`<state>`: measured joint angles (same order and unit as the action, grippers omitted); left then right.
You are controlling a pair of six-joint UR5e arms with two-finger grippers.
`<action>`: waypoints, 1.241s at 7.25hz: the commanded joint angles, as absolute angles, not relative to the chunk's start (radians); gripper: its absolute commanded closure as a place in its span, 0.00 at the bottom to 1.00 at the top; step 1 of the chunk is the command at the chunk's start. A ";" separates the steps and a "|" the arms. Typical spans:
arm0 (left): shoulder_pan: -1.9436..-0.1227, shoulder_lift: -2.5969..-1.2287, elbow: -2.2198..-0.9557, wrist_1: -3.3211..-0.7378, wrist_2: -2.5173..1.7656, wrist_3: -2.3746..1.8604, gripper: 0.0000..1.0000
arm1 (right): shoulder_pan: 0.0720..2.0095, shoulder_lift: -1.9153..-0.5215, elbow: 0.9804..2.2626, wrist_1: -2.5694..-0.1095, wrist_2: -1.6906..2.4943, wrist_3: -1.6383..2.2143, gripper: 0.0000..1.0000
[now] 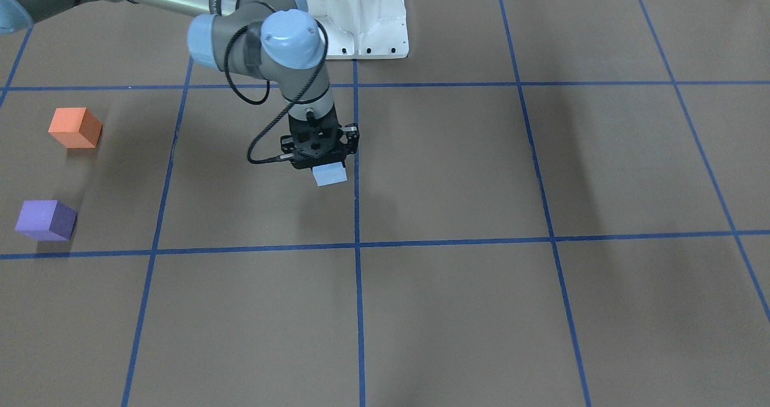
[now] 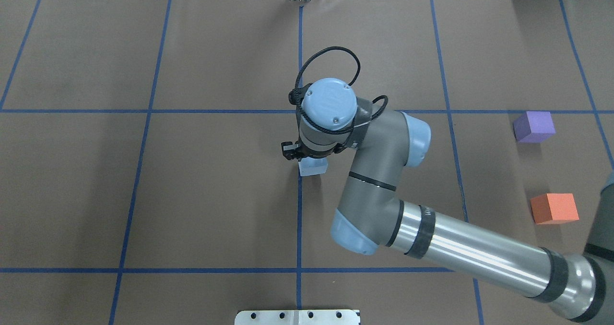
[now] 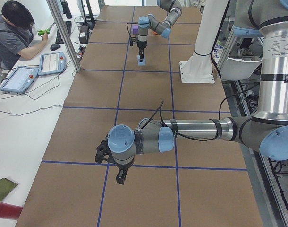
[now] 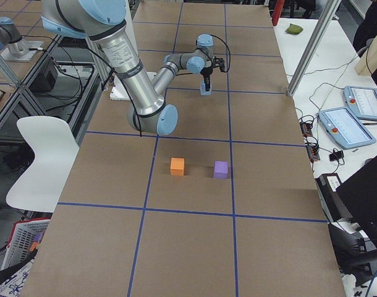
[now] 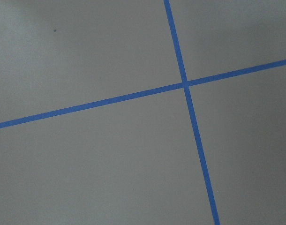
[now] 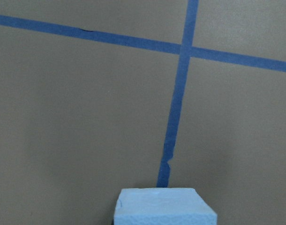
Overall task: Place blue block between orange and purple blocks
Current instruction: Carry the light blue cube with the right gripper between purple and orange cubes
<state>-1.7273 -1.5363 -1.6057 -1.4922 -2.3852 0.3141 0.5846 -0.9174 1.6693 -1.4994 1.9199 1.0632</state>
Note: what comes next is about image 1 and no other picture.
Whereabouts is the orange foam block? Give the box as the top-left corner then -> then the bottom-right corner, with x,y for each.
48,108 -> 103,149

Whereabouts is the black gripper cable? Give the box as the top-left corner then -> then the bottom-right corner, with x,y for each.
224,20 -> 329,165

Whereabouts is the purple foam block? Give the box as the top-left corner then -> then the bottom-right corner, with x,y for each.
14,200 -> 78,242

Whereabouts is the light blue foam block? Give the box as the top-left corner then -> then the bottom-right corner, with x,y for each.
312,162 -> 347,187

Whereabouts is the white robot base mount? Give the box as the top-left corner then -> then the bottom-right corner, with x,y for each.
307,0 -> 410,60

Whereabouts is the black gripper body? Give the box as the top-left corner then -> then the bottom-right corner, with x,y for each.
280,108 -> 360,170

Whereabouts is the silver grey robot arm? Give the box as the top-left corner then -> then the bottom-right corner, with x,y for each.
2,0 -> 360,177

